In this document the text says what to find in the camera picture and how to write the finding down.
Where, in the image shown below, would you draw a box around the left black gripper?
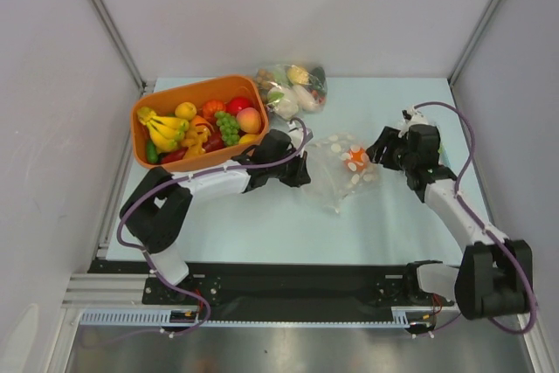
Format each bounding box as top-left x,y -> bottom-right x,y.
267,147 -> 310,188

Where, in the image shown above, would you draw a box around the fake orange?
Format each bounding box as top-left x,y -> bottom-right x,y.
342,145 -> 369,173

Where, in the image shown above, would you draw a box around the zip bag of fruit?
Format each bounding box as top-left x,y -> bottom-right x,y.
302,133 -> 380,214

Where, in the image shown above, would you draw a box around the red fake apple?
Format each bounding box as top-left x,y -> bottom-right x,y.
226,96 -> 253,116

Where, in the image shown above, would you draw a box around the orange fake pumpkin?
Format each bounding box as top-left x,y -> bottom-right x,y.
201,100 -> 226,123

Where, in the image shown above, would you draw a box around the yellow fake banana bunch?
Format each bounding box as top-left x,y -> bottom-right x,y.
136,107 -> 190,153

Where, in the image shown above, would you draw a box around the green fake cucumber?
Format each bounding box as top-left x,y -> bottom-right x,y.
145,140 -> 159,165

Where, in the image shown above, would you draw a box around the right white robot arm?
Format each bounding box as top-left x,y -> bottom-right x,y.
366,124 -> 536,320

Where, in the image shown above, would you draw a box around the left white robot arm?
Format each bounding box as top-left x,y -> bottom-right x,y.
117,127 -> 313,303

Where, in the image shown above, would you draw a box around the fake peach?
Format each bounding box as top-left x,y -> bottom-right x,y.
236,107 -> 262,135

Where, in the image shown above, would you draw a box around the green fake grapes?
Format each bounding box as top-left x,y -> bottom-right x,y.
215,111 -> 240,147

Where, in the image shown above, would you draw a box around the zip bag of vegetables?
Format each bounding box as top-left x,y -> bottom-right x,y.
252,64 -> 328,121

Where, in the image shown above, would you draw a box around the yellow fake lemon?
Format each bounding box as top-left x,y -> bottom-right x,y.
175,101 -> 197,121

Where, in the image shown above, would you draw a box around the orange plastic bin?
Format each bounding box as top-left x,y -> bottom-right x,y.
131,75 -> 269,172

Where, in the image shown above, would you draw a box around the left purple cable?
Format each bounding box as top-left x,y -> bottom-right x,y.
117,117 -> 314,335

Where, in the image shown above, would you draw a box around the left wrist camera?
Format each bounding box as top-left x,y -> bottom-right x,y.
287,122 -> 314,149

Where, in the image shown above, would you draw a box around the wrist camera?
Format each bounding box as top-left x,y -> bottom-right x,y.
287,122 -> 314,149
398,107 -> 431,137

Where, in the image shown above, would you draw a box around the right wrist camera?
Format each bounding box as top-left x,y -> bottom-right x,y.
398,107 -> 431,137

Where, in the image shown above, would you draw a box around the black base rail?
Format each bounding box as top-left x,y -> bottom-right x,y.
88,260 -> 459,328

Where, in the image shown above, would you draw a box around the white cable duct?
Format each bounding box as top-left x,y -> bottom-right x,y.
79,308 -> 434,332

